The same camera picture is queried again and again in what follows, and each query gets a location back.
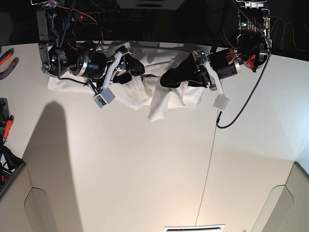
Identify red handled tool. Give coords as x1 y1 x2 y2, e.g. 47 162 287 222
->
2 115 14 144

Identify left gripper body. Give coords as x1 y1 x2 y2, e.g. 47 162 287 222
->
195 49 240 97

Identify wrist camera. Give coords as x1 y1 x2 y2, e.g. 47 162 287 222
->
213 94 230 112
93 88 115 108

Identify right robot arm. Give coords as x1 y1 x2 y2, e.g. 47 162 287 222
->
36 0 145 108

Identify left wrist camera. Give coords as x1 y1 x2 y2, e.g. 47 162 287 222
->
213 94 230 112

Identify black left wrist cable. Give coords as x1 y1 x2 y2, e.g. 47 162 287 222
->
216 0 272 130

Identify white printed t-shirt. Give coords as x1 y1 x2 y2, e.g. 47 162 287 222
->
47 45 204 122

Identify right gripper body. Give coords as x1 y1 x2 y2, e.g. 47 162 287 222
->
77 51 130 94

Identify white vent grille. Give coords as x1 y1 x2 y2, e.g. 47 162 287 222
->
164 224 225 232

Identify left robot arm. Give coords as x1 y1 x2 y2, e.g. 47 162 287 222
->
160 0 271 112

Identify white looped cable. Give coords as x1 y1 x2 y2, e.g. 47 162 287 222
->
270 15 309 52

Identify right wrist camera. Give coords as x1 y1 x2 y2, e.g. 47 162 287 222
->
93 88 115 108

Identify orange grey pliers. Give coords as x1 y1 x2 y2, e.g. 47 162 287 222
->
0 48 19 81

